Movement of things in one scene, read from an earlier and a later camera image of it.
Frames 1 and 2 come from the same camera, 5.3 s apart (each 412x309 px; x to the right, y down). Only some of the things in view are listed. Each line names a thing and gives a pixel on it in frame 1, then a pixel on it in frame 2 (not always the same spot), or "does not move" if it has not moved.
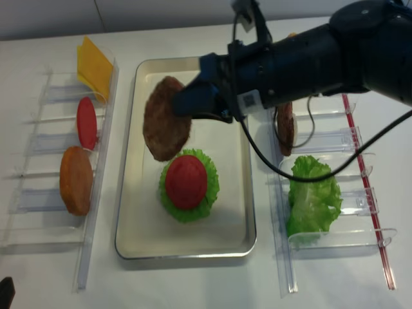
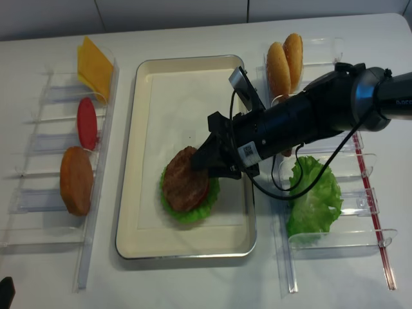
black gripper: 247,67 to 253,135
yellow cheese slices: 94,68 does not move
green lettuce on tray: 200,211 does not move
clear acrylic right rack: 322,205 does not move
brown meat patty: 165,132 to 184,188
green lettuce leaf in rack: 313,206 does not move
